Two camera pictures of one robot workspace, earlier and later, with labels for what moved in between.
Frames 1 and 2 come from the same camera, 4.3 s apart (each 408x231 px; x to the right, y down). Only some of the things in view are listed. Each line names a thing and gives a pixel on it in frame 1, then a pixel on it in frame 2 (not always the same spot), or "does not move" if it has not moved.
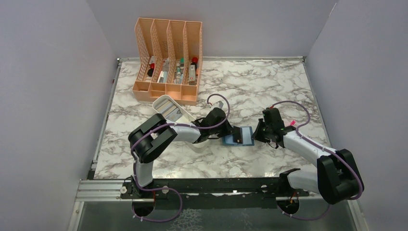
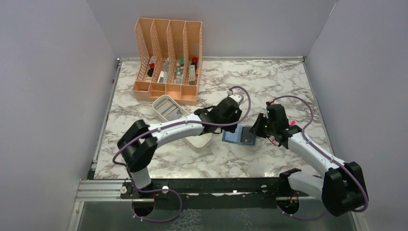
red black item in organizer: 150,71 does not move
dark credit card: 237,134 to 246,136
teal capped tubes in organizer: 179,74 does not move
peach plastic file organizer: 169,54 does not move
